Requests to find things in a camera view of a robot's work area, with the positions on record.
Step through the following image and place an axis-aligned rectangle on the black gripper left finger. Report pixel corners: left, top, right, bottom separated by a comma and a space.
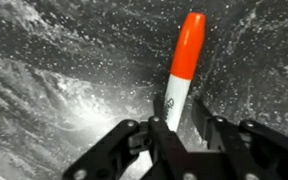
62, 95, 192, 180

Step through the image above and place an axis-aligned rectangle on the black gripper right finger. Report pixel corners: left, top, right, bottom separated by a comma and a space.
191, 97, 288, 180

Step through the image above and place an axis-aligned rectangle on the orange-capped white marker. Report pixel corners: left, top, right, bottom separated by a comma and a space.
163, 11, 207, 133

